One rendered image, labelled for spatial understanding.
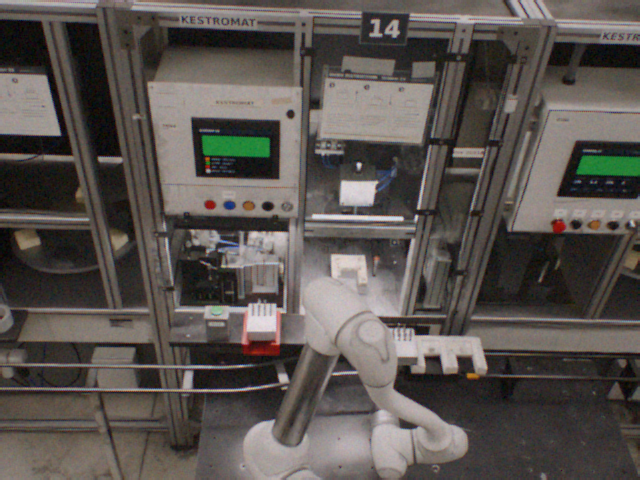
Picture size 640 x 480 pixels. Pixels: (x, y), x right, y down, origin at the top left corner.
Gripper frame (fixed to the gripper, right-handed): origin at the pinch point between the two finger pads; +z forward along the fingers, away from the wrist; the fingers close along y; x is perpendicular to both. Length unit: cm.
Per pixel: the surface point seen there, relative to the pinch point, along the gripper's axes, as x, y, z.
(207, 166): 57, 70, 17
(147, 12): 69, 114, 21
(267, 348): 38.8, 4.1, 3.5
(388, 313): -5.2, 3.2, 21.7
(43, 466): 136, -88, 12
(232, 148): 49, 77, 17
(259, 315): 41.8, 13.8, 10.0
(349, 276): 8.5, 5.0, 39.0
